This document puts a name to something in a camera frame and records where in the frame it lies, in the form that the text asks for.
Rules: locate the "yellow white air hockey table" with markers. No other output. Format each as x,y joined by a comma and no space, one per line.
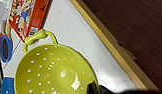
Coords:
77,36

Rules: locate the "dark bowl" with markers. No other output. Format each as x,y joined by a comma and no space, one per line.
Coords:
5,48

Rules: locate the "small tan wooden piece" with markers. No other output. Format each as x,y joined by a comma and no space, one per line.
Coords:
7,29

